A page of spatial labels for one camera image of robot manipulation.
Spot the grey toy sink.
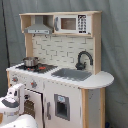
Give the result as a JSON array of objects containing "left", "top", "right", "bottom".
[{"left": 52, "top": 68, "right": 92, "bottom": 81}]

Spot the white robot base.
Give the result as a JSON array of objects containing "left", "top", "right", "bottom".
[{"left": 0, "top": 114, "right": 38, "bottom": 128}]

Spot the grey range hood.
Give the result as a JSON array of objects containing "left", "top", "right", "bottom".
[{"left": 24, "top": 15, "right": 52, "bottom": 34}]

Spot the wooden toy kitchen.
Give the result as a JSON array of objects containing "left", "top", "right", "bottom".
[{"left": 7, "top": 11, "right": 114, "bottom": 128}]

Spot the white oven door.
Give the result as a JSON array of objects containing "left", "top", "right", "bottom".
[{"left": 24, "top": 89, "right": 43, "bottom": 128}]

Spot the black toy faucet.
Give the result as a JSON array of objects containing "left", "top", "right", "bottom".
[{"left": 75, "top": 51, "right": 93, "bottom": 70}]

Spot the white toy microwave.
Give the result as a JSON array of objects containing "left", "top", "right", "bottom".
[{"left": 54, "top": 14, "right": 91, "bottom": 34}]

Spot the left red stove knob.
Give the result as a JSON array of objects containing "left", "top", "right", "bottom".
[{"left": 12, "top": 77, "right": 18, "bottom": 82}]

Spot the black toy stovetop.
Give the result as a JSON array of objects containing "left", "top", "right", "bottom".
[{"left": 18, "top": 63, "right": 55, "bottom": 73}]

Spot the white cupboard door with dispenser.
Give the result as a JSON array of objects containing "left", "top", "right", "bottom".
[{"left": 45, "top": 82, "right": 82, "bottom": 128}]

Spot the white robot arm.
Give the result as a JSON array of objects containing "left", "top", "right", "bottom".
[{"left": 0, "top": 83, "right": 24, "bottom": 114}]

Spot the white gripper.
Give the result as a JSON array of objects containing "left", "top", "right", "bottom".
[{"left": 7, "top": 83, "right": 24, "bottom": 105}]

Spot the right red stove knob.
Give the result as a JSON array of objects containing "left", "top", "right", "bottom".
[{"left": 31, "top": 81, "right": 37, "bottom": 88}]

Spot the small metal pot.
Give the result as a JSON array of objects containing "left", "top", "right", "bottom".
[{"left": 23, "top": 57, "right": 39, "bottom": 67}]

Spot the red stove knob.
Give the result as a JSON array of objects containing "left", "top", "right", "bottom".
[
  {"left": 31, "top": 81, "right": 37, "bottom": 88},
  {"left": 12, "top": 77, "right": 18, "bottom": 82}
]

